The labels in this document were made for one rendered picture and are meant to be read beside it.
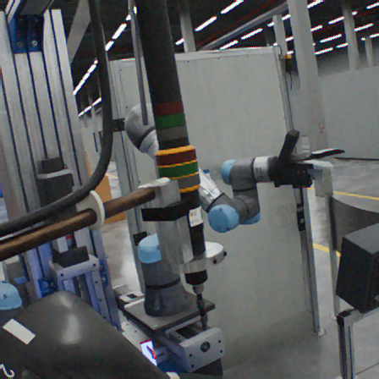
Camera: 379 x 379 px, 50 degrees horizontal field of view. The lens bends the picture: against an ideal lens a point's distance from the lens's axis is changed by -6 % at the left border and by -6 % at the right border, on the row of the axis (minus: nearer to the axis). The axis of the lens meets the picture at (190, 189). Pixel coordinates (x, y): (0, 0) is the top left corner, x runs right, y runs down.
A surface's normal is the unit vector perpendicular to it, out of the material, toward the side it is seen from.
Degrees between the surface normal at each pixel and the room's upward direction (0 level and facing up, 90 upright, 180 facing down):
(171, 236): 90
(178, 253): 90
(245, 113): 90
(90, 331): 38
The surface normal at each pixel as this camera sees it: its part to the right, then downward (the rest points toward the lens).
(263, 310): 0.40, 0.07
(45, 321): 0.46, -0.82
